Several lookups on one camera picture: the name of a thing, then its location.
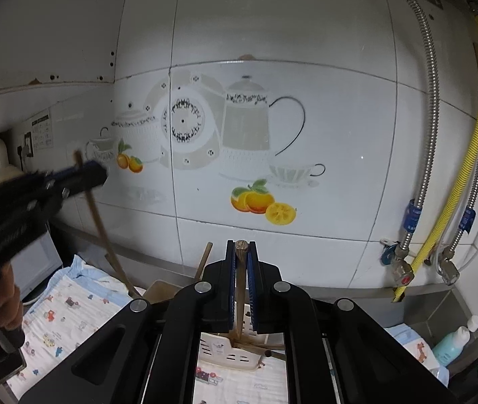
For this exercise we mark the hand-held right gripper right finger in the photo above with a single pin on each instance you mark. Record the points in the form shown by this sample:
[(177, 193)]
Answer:
[(252, 277)]

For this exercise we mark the plain metal valve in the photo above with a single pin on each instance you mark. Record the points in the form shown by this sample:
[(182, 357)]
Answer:
[(447, 267)]

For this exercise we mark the stainless steel sink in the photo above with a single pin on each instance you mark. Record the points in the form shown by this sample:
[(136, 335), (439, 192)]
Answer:
[(445, 307)]

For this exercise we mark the beige plastic utensil holder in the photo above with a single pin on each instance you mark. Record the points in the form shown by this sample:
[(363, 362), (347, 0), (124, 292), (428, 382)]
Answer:
[(226, 355)]

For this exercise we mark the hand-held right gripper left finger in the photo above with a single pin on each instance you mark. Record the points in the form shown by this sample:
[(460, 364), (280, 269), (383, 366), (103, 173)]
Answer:
[(231, 277)]

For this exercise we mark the printed wall sticker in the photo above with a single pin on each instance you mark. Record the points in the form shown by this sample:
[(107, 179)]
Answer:
[(41, 130)]

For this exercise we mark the white countertop appliance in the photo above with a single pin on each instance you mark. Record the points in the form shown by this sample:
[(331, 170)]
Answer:
[(35, 265)]

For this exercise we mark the white rounded appliance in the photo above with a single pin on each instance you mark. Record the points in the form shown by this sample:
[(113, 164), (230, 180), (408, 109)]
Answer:
[(1, 160)]

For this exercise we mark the wall power socket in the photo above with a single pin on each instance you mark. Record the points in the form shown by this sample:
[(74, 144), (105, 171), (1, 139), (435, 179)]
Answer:
[(27, 145)]

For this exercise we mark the wooden chopstick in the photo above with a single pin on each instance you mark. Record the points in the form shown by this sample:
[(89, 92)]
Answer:
[(205, 261), (100, 231), (241, 261)]

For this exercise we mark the cartoon printed cloth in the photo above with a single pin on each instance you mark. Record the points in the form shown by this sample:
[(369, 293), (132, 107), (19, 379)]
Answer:
[(75, 315)]

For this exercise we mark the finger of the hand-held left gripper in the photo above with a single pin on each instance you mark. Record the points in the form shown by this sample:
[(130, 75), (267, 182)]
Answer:
[(83, 185), (60, 172)]

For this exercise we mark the blue pump bottle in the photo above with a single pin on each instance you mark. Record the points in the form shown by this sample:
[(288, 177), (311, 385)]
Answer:
[(451, 345)]

